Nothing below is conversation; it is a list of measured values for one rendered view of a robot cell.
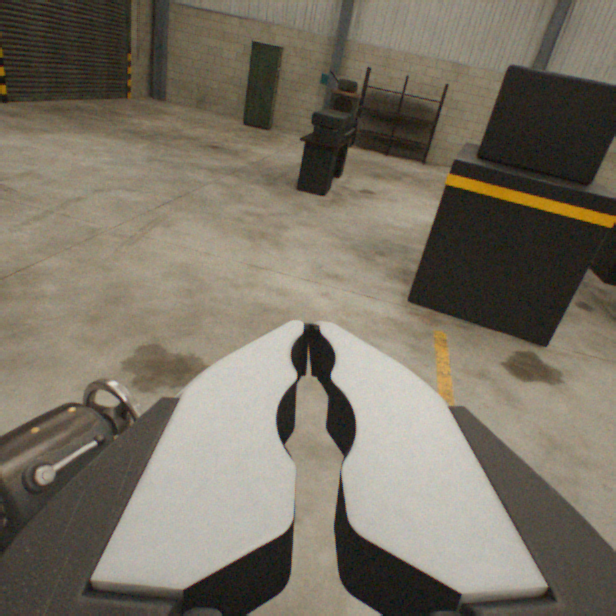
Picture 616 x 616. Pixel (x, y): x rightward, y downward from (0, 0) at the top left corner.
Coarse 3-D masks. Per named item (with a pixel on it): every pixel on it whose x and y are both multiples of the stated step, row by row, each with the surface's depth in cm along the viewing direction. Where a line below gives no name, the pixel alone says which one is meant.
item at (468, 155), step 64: (512, 64) 344; (512, 128) 358; (576, 128) 343; (448, 192) 355; (512, 192) 339; (576, 192) 325; (448, 256) 374; (512, 256) 356; (576, 256) 340; (512, 320) 375
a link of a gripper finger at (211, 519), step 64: (192, 384) 10; (256, 384) 10; (192, 448) 8; (256, 448) 8; (128, 512) 7; (192, 512) 7; (256, 512) 7; (128, 576) 6; (192, 576) 6; (256, 576) 7
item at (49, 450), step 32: (96, 384) 72; (64, 416) 65; (96, 416) 67; (128, 416) 74; (0, 448) 58; (32, 448) 59; (64, 448) 62; (96, 448) 65; (0, 480) 56; (32, 480) 57; (64, 480) 61; (0, 512) 57; (32, 512) 57; (0, 544) 68
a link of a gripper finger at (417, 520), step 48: (336, 336) 12; (336, 384) 10; (384, 384) 10; (336, 432) 10; (384, 432) 9; (432, 432) 9; (384, 480) 8; (432, 480) 8; (480, 480) 8; (336, 528) 8; (384, 528) 7; (432, 528) 7; (480, 528) 7; (384, 576) 7; (432, 576) 6; (480, 576) 6; (528, 576) 6
